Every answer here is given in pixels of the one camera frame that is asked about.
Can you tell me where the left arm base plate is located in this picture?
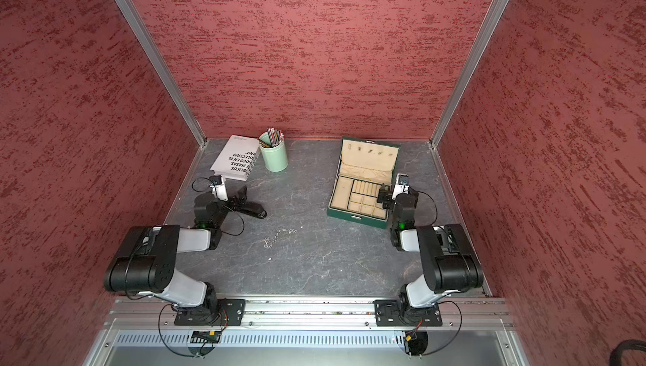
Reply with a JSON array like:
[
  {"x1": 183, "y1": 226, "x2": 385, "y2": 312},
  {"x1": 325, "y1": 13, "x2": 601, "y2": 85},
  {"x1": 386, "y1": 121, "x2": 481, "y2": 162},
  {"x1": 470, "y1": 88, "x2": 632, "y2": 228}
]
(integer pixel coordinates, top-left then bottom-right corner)
[{"x1": 174, "y1": 299, "x2": 247, "y2": 327}]

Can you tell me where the black stapler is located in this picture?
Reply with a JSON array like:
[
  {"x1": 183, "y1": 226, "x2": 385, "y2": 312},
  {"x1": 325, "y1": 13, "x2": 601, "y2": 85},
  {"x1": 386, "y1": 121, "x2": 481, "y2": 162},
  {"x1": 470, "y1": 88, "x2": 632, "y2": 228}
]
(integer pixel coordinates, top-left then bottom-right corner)
[{"x1": 234, "y1": 201, "x2": 267, "y2": 219}]

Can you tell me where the aluminium corner post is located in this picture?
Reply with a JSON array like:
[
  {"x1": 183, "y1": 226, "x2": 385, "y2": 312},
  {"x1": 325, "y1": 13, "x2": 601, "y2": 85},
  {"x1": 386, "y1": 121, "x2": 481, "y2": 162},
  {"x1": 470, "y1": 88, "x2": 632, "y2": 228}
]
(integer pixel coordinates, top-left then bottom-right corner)
[
  {"x1": 114, "y1": 0, "x2": 208, "y2": 149},
  {"x1": 430, "y1": 0, "x2": 510, "y2": 151}
]

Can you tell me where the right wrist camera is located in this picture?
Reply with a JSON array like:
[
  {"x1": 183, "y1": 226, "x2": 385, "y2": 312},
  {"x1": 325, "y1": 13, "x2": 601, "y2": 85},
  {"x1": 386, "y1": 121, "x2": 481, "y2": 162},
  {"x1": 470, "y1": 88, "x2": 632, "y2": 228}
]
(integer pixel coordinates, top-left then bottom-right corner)
[{"x1": 392, "y1": 174, "x2": 410, "y2": 199}]

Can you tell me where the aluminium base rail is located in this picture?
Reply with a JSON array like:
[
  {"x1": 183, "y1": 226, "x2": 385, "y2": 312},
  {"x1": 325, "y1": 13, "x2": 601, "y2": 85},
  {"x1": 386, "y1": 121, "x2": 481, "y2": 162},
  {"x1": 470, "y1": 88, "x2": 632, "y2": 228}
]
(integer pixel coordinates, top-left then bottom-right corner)
[{"x1": 103, "y1": 294, "x2": 516, "y2": 332}]

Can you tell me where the coloured pencils bundle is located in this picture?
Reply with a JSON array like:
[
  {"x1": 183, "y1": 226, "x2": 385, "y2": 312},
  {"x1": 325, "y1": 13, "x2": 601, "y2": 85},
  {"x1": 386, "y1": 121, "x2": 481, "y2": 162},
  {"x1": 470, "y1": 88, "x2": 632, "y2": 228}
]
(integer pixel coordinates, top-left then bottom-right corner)
[{"x1": 267, "y1": 128, "x2": 284, "y2": 147}]

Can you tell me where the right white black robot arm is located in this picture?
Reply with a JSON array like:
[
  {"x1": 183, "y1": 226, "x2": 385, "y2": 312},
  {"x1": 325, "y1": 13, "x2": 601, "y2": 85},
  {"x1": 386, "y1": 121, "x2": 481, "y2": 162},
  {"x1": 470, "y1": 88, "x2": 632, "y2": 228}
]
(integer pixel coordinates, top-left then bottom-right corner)
[{"x1": 375, "y1": 185, "x2": 485, "y2": 326}]

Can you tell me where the silver jewelry chain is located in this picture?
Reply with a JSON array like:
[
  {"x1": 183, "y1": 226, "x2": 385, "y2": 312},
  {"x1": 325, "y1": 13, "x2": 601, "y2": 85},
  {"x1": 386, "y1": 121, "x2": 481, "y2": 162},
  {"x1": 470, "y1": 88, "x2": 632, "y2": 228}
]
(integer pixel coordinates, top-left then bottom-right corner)
[{"x1": 261, "y1": 227, "x2": 296, "y2": 249}]

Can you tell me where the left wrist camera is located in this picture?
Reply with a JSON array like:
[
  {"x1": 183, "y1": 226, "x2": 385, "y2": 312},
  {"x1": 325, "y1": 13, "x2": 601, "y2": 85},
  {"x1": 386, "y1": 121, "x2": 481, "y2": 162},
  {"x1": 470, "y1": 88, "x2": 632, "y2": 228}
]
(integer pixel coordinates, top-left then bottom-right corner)
[{"x1": 209, "y1": 175, "x2": 228, "y2": 201}]

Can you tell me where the mint green pencil cup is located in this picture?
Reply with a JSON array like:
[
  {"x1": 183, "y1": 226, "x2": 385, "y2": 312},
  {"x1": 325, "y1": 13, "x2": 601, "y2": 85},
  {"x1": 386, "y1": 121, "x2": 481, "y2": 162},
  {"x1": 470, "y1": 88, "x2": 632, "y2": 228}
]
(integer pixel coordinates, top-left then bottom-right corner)
[{"x1": 258, "y1": 132, "x2": 289, "y2": 173}]

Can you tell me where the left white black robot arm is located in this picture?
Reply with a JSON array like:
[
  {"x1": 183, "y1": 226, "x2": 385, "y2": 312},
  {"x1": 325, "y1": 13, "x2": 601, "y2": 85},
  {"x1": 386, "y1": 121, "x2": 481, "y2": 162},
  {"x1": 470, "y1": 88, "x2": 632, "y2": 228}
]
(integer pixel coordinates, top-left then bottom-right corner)
[{"x1": 104, "y1": 185, "x2": 267, "y2": 327}]

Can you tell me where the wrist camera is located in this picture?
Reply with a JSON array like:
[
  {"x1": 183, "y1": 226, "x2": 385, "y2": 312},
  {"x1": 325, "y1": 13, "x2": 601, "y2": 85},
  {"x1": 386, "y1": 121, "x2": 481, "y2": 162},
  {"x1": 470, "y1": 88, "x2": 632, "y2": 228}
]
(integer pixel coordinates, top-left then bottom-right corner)
[
  {"x1": 392, "y1": 174, "x2": 410, "y2": 199},
  {"x1": 209, "y1": 175, "x2": 228, "y2": 201}
]

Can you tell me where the green jewelry box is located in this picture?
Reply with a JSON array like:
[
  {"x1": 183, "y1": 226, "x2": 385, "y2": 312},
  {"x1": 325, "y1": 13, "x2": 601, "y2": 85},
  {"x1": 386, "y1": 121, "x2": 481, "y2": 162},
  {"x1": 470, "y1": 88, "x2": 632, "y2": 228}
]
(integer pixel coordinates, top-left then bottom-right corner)
[{"x1": 327, "y1": 137, "x2": 400, "y2": 229}]

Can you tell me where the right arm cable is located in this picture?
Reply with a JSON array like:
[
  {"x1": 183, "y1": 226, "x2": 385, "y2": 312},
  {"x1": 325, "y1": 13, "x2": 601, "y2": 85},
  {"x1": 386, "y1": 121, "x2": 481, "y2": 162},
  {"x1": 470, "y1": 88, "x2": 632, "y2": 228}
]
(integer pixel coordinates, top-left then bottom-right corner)
[{"x1": 403, "y1": 299, "x2": 464, "y2": 357}]

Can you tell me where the left aluminium corner post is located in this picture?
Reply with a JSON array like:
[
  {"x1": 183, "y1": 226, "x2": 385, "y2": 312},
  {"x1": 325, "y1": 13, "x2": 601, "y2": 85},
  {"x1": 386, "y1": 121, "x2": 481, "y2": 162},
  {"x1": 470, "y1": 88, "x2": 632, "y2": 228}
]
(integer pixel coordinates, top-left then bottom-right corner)
[{"x1": 114, "y1": 0, "x2": 208, "y2": 149}]

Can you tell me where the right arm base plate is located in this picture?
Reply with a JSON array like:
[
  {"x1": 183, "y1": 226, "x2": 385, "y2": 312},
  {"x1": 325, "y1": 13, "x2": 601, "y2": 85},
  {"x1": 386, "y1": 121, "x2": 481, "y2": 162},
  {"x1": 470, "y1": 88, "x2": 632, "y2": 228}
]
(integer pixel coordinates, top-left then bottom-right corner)
[{"x1": 373, "y1": 300, "x2": 442, "y2": 327}]

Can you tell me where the right aluminium corner post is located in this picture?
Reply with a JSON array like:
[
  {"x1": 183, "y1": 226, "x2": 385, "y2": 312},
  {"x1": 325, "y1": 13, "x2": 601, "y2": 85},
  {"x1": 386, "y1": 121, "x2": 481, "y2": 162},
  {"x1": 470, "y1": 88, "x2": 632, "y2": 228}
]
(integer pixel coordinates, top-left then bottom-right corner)
[{"x1": 430, "y1": 0, "x2": 510, "y2": 151}]

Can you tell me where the white book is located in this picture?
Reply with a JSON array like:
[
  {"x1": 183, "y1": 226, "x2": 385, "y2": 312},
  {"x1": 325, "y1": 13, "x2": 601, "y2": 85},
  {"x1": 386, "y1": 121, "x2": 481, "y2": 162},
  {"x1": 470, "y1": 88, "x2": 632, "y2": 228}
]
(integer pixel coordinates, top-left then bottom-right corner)
[{"x1": 210, "y1": 135, "x2": 260, "y2": 181}]

